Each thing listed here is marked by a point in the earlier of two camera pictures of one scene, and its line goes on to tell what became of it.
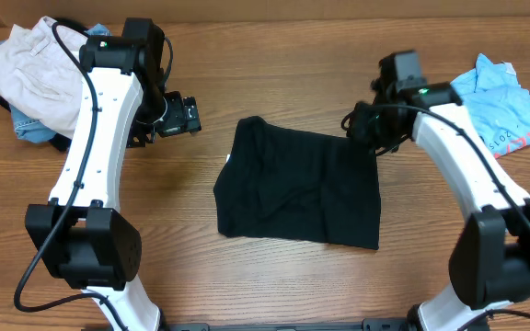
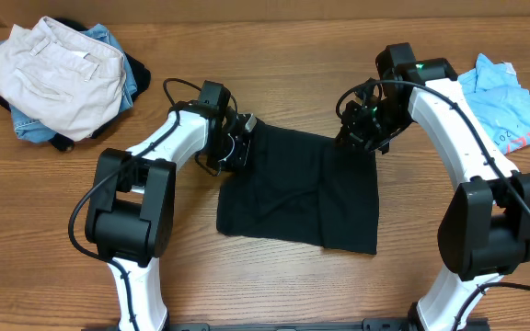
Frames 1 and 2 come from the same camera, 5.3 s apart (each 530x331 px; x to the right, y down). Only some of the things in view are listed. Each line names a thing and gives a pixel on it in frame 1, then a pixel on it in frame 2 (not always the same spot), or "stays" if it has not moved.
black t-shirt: x=281 y=184 stays
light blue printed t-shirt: x=506 y=114 stays
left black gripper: x=184 y=117 to x=239 y=161
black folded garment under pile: x=61 y=142 stays
